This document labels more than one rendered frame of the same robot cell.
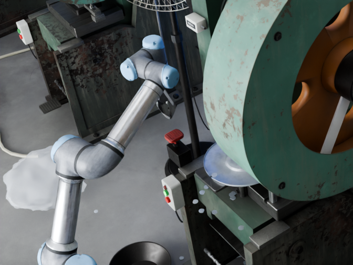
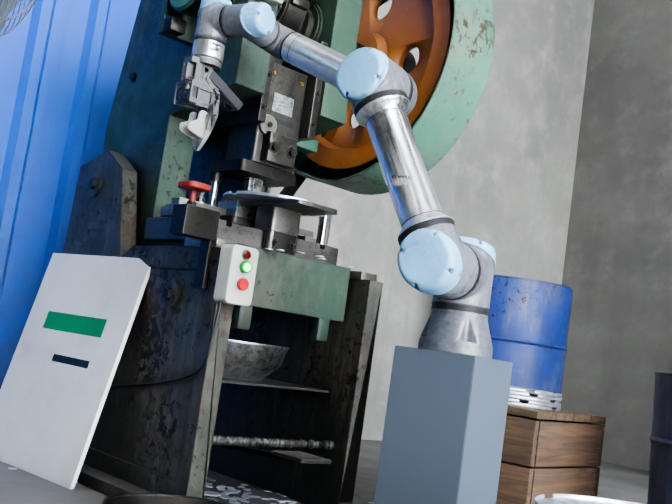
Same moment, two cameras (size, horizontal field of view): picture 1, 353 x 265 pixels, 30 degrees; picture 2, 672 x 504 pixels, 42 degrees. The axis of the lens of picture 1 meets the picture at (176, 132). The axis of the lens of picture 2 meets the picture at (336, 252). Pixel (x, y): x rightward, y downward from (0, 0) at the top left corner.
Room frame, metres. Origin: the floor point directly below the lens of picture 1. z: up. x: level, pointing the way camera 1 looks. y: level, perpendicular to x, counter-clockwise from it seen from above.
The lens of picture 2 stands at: (2.35, 2.07, 0.43)
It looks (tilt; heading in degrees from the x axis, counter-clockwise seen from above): 6 degrees up; 253
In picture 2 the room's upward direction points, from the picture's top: 8 degrees clockwise
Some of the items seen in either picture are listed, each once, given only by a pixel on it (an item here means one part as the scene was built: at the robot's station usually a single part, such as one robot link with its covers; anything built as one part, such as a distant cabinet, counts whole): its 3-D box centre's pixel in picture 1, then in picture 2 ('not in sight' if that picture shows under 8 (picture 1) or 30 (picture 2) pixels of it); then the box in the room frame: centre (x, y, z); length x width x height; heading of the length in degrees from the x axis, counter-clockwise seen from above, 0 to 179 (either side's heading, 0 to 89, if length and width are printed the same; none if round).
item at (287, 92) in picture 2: not in sight; (271, 115); (1.87, -0.30, 1.04); 0.17 x 0.15 x 0.30; 115
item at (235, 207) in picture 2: not in sight; (248, 214); (1.89, -0.33, 0.76); 0.15 x 0.09 x 0.05; 25
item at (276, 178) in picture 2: not in sight; (252, 178); (1.89, -0.34, 0.86); 0.20 x 0.16 x 0.05; 25
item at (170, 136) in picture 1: (175, 141); (192, 198); (2.09, 0.01, 0.72); 0.07 x 0.06 x 0.08; 115
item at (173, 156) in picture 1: (181, 163); (191, 244); (2.08, 0.00, 0.62); 0.10 x 0.06 x 0.20; 25
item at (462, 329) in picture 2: not in sight; (457, 329); (1.57, 0.42, 0.50); 0.15 x 0.15 x 0.10
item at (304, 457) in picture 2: not in sight; (242, 448); (1.83, -0.21, 0.14); 0.59 x 0.10 x 0.05; 115
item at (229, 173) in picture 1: (242, 159); (276, 204); (1.84, -0.22, 0.78); 0.29 x 0.29 x 0.01
